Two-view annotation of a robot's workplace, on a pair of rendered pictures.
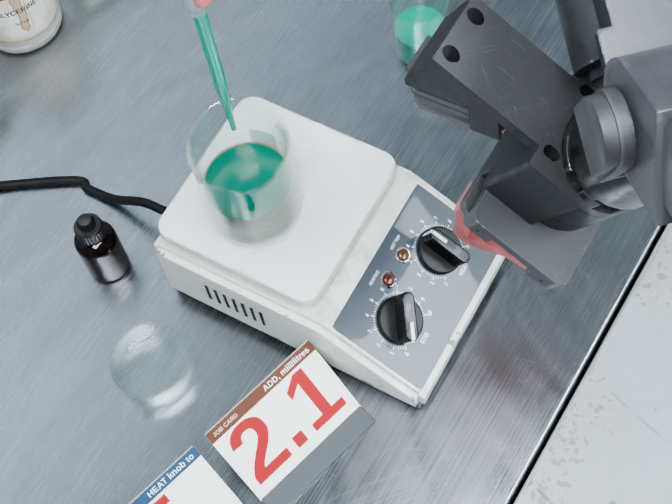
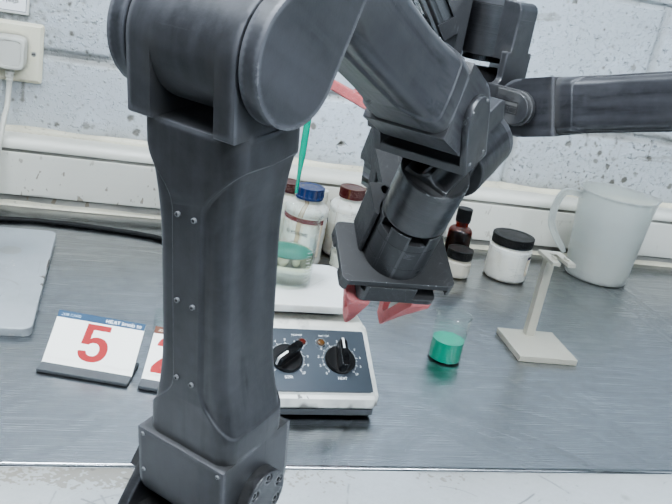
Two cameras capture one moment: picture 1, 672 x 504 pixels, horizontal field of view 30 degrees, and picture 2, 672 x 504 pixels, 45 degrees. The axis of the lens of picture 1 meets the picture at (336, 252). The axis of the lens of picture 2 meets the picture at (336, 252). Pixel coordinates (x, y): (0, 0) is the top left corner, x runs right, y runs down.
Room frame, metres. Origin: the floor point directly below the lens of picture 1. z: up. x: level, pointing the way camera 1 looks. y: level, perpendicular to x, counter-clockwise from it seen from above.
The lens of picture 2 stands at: (-0.27, -0.45, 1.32)
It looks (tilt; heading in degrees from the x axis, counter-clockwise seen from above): 19 degrees down; 33
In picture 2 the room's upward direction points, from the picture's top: 11 degrees clockwise
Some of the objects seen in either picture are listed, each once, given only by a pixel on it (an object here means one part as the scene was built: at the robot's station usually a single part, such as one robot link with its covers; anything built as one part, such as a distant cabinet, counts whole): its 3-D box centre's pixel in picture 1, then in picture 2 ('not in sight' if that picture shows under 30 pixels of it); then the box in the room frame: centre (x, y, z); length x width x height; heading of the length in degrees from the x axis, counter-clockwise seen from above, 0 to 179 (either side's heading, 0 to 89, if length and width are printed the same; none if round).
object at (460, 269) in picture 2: not in sight; (458, 261); (0.85, 0.04, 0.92); 0.04 x 0.04 x 0.04
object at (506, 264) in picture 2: not in sight; (508, 255); (0.92, -0.01, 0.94); 0.07 x 0.07 x 0.07
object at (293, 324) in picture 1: (318, 243); (296, 332); (0.40, 0.01, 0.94); 0.22 x 0.13 x 0.08; 51
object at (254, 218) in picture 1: (248, 182); (287, 247); (0.40, 0.04, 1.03); 0.07 x 0.06 x 0.08; 14
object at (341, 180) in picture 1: (277, 197); (296, 285); (0.41, 0.03, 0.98); 0.12 x 0.12 x 0.01; 51
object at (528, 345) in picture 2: not in sight; (547, 304); (0.70, -0.16, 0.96); 0.08 x 0.08 x 0.13; 46
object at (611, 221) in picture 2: not in sight; (598, 233); (1.08, -0.09, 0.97); 0.18 x 0.13 x 0.15; 129
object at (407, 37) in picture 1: (419, 23); (449, 336); (0.57, -0.09, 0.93); 0.04 x 0.04 x 0.06
